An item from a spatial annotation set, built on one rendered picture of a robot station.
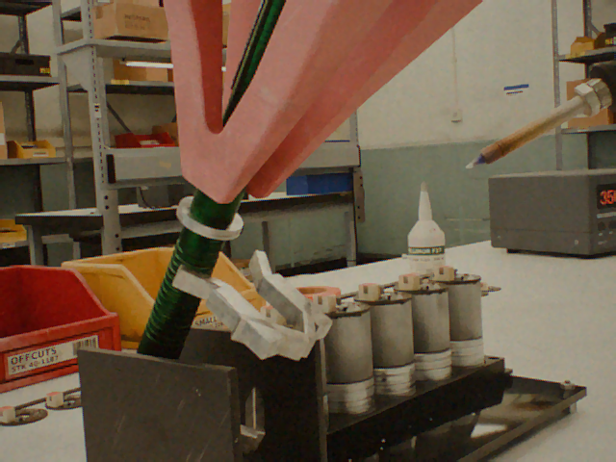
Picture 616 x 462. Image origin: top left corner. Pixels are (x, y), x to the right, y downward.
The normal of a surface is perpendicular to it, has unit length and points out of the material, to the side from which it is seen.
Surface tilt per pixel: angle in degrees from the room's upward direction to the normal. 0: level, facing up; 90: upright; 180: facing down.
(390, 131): 90
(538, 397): 0
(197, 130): 99
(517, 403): 0
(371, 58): 88
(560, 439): 0
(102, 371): 90
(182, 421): 90
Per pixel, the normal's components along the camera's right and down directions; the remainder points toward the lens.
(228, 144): -0.66, 0.26
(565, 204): -0.85, 0.09
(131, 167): 0.70, 0.01
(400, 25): -0.58, 0.06
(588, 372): -0.06, -0.99
